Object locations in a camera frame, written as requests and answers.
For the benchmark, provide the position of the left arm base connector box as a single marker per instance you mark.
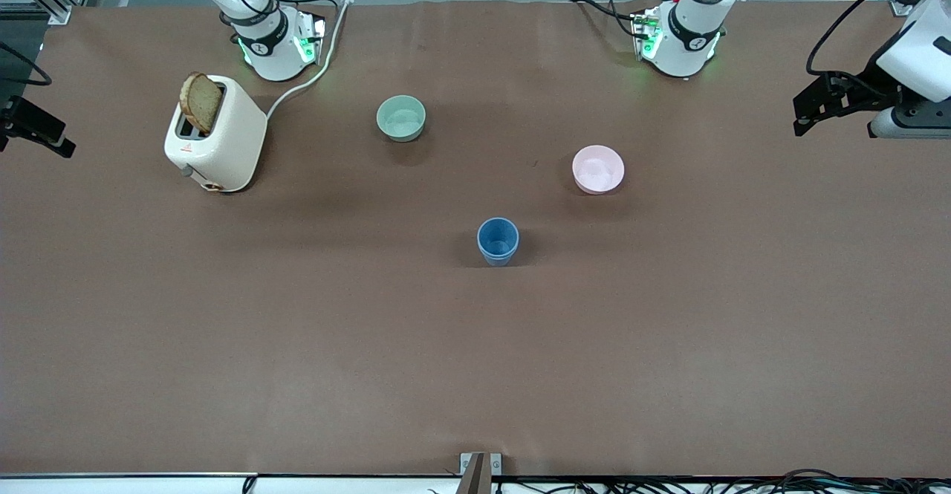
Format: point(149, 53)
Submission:
point(646, 33)

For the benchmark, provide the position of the cream white toaster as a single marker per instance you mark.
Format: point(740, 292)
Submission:
point(226, 145)

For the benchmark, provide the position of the metal table edge bracket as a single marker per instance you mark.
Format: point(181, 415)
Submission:
point(481, 472)

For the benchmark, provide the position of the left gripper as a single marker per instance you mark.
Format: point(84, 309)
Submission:
point(864, 82)

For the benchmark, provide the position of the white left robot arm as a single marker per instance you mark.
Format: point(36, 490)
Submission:
point(687, 41)

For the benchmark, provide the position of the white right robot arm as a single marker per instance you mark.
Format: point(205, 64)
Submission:
point(271, 52)

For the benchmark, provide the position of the brown bread slice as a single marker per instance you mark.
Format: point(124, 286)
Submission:
point(200, 102)

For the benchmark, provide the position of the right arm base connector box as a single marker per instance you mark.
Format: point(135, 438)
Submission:
point(308, 37)

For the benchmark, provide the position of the brown table cover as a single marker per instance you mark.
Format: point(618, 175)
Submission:
point(446, 368)

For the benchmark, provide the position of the blue plastic cup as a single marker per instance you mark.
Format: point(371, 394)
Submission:
point(498, 261)
point(498, 235)

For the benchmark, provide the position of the pink bowl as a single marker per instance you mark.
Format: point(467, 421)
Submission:
point(598, 169)

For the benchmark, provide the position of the green bowl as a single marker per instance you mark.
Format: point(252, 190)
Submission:
point(401, 119)

